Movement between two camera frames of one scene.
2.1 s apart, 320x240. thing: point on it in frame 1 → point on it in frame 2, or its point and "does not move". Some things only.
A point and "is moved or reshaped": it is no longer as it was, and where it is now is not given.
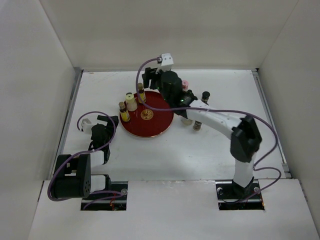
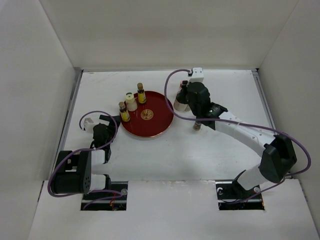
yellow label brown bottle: (124, 114) does not move
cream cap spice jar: (131, 104) does not move
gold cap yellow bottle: (141, 92) does not move
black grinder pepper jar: (187, 121) is moved or reshaped
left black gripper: (109, 126) does not move
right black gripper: (147, 76) → (185, 85)
